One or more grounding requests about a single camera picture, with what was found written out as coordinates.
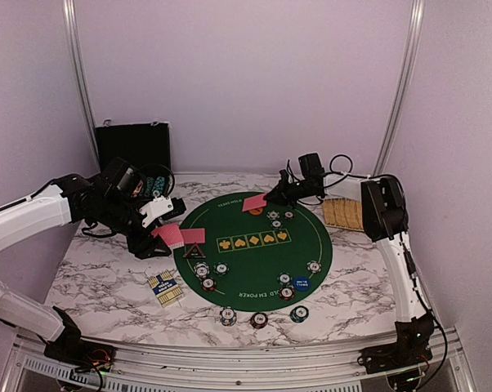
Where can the red card seat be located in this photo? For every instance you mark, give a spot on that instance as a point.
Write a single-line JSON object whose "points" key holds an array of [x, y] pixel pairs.
{"points": [[192, 236], [254, 202]]}

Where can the brown 100 chips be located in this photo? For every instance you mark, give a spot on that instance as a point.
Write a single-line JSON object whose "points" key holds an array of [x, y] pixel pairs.
{"points": [[208, 284]]}

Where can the dark green chip row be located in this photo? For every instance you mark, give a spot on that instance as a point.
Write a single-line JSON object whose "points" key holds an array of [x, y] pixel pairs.
{"points": [[149, 186]]}

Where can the blue small blind button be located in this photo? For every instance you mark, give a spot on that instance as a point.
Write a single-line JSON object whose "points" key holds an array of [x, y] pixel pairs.
{"points": [[302, 284]]}

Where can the aluminium frame post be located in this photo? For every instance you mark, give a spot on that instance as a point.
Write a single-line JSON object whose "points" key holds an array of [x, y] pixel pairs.
{"points": [[406, 73], [71, 27]]}

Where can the brown 100 chip stack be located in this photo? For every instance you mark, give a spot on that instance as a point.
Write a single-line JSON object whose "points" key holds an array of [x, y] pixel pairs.
{"points": [[259, 320]]}

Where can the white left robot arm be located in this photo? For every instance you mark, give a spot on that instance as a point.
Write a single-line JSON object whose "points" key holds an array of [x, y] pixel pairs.
{"points": [[120, 198]]}

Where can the left aluminium frame post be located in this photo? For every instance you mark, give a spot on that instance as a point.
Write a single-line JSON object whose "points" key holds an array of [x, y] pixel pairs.
{"points": [[71, 27]]}

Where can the blue tan 10 chip stack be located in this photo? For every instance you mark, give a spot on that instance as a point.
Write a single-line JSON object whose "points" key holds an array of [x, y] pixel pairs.
{"points": [[228, 316]]}

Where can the blue texas holdem card box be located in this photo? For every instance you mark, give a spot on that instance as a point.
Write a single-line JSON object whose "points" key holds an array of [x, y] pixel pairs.
{"points": [[165, 288]]}

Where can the teal 50 chips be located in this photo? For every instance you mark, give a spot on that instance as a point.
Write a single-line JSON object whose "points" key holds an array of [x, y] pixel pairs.
{"points": [[221, 268]]}

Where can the orange big blind button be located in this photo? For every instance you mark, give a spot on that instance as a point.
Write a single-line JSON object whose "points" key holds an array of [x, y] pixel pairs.
{"points": [[256, 211]]}

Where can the red backed card deck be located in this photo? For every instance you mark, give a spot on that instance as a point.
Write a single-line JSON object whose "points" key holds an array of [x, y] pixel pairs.
{"points": [[170, 234]]}

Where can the black poker chip case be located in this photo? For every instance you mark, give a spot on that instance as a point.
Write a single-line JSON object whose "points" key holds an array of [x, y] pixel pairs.
{"points": [[133, 153]]}

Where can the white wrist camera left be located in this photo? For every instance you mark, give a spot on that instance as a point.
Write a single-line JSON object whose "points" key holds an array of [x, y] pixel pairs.
{"points": [[154, 209]]}

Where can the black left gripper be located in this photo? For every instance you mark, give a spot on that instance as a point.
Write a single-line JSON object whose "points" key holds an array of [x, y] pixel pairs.
{"points": [[141, 246]]}

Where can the right aluminium frame post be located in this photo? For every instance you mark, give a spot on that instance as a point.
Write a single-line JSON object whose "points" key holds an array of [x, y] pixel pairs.
{"points": [[406, 73]]}

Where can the teal 50 chip row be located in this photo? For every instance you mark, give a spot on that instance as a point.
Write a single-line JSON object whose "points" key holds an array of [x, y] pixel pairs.
{"points": [[159, 186]]}

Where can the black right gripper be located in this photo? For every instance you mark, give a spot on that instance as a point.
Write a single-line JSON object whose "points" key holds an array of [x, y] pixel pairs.
{"points": [[279, 193]]}

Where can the green round poker mat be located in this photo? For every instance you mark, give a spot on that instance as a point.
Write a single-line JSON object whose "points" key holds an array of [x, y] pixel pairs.
{"points": [[255, 252]]}

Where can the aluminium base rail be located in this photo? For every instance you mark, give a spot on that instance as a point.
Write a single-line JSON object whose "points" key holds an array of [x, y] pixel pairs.
{"points": [[330, 366]]}

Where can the blue tan chips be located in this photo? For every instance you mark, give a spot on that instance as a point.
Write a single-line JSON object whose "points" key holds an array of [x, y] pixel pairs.
{"points": [[202, 270]]}

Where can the black triangular all-in marker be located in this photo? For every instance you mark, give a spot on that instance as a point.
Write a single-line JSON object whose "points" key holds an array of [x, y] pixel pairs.
{"points": [[194, 252]]}

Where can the blue white chip mat edge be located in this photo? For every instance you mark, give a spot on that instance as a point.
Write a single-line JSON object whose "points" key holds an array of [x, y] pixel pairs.
{"points": [[314, 267]]}

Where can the teal 50 chip stack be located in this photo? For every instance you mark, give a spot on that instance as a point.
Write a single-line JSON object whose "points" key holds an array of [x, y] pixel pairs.
{"points": [[299, 314]]}

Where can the blue white chip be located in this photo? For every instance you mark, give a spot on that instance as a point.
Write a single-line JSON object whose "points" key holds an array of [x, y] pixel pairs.
{"points": [[273, 215]]}

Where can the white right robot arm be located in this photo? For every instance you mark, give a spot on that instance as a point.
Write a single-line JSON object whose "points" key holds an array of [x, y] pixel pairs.
{"points": [[385, 221]]}

